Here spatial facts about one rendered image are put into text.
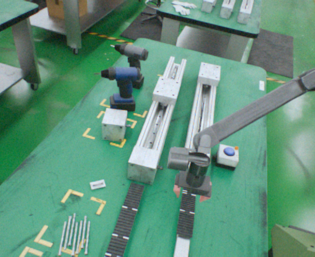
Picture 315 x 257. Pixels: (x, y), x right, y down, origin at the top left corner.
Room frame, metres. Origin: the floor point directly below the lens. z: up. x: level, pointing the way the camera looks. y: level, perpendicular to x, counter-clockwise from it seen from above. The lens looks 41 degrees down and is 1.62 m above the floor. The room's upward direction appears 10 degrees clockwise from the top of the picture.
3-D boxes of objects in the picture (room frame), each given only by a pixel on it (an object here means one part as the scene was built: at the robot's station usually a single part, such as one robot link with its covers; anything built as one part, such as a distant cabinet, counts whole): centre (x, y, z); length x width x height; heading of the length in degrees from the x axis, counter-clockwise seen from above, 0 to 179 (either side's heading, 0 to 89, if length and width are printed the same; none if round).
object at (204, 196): (0.59, -0.16, 0.86); 0.07 x 0.07 x 0.09; 88
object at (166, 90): (1.14, 0.01, 0.87); 0.16 x 0.11 x 0.07; 175
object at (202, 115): (1.12, -0.18, 0.82); 0.80 x 0.10 x 0.09; 175
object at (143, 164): (0.69, 0.03, 0.83); 0.12 x 0.09 x 0.10; 85
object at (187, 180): (0.59, -0.14, 0.93); 0.10 x 0.07 x 0.07; 88
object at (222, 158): (0.84, -0.28, 0.81); 0.10 x 0.08 x 0.06; 85
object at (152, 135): (1.14, 0.01, 0.82); 0.80 x 0.10 x 0.09; 175
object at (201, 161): (0.59, -0.13, 1.00); 0.07 x 0.06 x 0.07; 91
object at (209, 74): (1.37, -0.20, 0.87); 0.16 x 0.11 x 0.07; 175
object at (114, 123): (0.89, 0.19, 0.83); 0.11 x 0.10 x 0.10; 95
